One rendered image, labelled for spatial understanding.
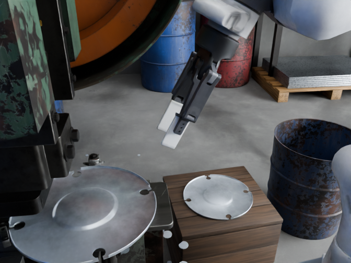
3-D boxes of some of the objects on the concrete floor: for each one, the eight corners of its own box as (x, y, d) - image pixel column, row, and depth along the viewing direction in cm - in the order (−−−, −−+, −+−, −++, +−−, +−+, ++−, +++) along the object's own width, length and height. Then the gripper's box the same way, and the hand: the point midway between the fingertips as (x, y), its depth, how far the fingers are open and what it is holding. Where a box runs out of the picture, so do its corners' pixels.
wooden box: (237, 219, 173) (243, 165, 157) (270, 279, 141) (283, 219, 124) (163, 231, 166) (162, 176, 149) (181, 298, 133) (182, 237, 116)
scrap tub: (317, 187, 198) (336, 116, 176) (360, 238, 162) (390, 157, 139) (251, 192, 194) (261, 120, 171) (280, 247, 157) (297, 164, 134)
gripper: (259, 54, 51) (190, 169, 59) (224, 30, 67) (173, 123, 76) (220, 33, 48) (153, 157, 57) (192, 14, 65) (144, 112, 73)
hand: (171, 125), depth 65 cm, fingers open, 6 cm apart
